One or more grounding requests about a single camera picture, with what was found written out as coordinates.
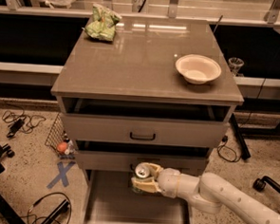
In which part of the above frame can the black cable loop right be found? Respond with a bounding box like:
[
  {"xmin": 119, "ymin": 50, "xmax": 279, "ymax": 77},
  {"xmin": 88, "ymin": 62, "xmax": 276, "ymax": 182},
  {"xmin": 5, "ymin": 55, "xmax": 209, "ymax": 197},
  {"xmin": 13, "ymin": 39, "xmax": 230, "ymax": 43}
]
[{"xmin": 215, "ymin": 134, "xmax": 243, "ymax": 164}]

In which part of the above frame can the grey drawer cabinet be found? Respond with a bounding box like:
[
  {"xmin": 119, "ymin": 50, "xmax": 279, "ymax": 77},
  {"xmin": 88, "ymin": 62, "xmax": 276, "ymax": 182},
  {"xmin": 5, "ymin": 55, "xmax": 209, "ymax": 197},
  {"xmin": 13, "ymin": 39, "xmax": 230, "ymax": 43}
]
[{"xmin": 52, "ymin": 16, "xmax": 243, "ymax": 224}]

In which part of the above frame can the middle grey drawer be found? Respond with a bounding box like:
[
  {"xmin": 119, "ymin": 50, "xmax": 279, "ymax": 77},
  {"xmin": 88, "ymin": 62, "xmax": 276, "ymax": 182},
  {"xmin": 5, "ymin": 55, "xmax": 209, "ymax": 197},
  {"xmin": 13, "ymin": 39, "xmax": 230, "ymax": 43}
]
[{"xmin": 75, "ymin": 141, "xmax": 209, "ymax": 176}]

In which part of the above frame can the white paper bowl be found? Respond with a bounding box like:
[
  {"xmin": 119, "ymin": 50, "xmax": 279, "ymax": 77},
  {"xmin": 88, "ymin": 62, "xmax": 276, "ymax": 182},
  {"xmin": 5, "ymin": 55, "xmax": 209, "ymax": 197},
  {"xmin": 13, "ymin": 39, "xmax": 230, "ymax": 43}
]
[{"xmin": 175, "ymin": 54, "xmax": 221, "ymax": 85}]

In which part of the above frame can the grey drawer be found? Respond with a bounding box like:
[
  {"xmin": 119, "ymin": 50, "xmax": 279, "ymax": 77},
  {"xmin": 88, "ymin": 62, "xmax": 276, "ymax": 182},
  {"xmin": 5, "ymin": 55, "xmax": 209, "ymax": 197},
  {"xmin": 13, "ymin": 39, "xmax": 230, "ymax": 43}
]
[
  {"xmin": 83, "ymin": 170, "xmax": 191, "ymax": 224},
  {"xmin": 57, "ymin": 97, "xmax": 232, "ymax": 148},
  {"xmin": 75, "ymin": 141, "xmax": 209, "ymax": 176}
]

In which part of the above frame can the green soda can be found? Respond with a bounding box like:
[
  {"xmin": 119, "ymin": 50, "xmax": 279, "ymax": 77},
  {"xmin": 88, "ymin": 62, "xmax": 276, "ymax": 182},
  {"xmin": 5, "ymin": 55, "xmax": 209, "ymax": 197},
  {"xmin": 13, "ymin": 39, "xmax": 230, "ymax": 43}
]
[{"xmin": 131, "ymin": 163, "xmax": 151, "ymax": 193}]

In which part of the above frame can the bottom grey drawer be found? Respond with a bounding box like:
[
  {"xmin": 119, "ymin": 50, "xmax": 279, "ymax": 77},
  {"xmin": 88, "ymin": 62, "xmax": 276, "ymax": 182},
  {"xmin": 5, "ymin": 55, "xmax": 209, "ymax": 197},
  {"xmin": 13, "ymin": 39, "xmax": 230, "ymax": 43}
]
[{"xmin": 83, "ymin": 170, "xmax": 191, "ymax": 224}]

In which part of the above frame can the black table leg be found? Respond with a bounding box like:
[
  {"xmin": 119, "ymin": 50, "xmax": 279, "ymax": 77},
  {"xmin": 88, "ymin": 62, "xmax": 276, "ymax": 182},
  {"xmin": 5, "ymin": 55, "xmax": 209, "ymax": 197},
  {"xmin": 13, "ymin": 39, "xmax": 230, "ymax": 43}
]
[{"xmin": 230, "ymin": 114, "xmax": 251, "ymax": 160}]

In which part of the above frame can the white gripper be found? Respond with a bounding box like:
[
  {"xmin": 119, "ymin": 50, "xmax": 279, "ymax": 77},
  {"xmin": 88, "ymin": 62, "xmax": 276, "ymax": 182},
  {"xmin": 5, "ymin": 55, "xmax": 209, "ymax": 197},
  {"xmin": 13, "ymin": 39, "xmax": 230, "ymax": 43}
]
[{"xmin": 131, "ymin": 162, "xmax": 199, "ymax": 199}]

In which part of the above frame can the wire basket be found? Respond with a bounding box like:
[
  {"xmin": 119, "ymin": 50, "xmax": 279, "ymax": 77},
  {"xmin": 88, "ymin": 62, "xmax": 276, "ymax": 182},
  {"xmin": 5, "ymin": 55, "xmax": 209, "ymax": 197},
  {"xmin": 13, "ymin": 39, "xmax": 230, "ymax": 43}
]
[{"xmin": 45, "ymin": 115, "xmax": 75, "ymax": 159}]

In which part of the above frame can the orange fruit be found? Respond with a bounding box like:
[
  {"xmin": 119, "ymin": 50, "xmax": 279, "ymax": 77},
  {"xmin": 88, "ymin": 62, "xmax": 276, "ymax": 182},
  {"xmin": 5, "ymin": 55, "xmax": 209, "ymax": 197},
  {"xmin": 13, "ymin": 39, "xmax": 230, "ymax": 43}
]
[{"xmin": 57, "ymin": 141, "xmax": 67, "ymax": 153}]

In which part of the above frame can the green chip bag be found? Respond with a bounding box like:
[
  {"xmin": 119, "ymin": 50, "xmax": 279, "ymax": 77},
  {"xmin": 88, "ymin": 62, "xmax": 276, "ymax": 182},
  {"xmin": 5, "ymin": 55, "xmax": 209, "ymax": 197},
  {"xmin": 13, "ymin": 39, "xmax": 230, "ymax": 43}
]
[{"xmin": 84, "ymin": 4, "xmax": 122, "ymax": 42}]

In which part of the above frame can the blue tape cross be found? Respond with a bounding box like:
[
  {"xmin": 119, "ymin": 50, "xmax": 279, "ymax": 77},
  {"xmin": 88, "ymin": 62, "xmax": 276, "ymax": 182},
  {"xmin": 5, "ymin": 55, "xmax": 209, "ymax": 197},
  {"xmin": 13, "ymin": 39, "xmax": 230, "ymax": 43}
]
[{"xmin": 47, "ymin": 161, "xmax": 75, "ymax": 189}]

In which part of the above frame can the top grey drawer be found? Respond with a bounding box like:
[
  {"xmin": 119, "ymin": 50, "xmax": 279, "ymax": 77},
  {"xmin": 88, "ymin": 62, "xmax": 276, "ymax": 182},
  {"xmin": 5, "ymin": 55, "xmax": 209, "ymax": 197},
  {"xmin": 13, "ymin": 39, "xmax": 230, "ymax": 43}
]
[{"xmin": 57, "ymin": 97, "xmax": 232, "ymax": 148}]

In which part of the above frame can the black chair caster right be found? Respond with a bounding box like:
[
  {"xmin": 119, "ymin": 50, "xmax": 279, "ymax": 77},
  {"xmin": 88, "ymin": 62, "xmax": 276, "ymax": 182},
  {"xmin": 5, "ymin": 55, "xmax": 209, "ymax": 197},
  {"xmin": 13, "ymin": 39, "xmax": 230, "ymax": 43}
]
[{"xmin": 252, "ymin": 176, "xmax": 280, "ymax": 195}]

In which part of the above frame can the black floor cable front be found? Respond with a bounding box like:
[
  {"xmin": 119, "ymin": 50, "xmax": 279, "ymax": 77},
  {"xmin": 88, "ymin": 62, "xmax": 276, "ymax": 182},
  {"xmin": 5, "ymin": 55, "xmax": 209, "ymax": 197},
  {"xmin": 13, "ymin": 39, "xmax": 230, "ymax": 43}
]
[{"xmin": 25, "ymin": 190, "xmax": 73, "ymax": 224}]

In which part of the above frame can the black power adapter cable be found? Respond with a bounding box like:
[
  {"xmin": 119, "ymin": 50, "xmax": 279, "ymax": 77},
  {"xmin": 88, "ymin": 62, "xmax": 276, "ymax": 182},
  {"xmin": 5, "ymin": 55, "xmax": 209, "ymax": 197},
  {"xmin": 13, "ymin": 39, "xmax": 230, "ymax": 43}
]
[{"xmin": 0, "ymin": 109, "xmax": 47, "ymax": 141}]

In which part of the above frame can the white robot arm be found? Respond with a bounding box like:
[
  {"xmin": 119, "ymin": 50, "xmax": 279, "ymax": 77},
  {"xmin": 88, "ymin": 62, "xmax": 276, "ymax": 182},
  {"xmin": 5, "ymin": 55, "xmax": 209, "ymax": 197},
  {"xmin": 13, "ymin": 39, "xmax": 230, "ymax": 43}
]
[{"xmin": 131, "ymin": 162, "xmax": 280, "ymax": 224}]

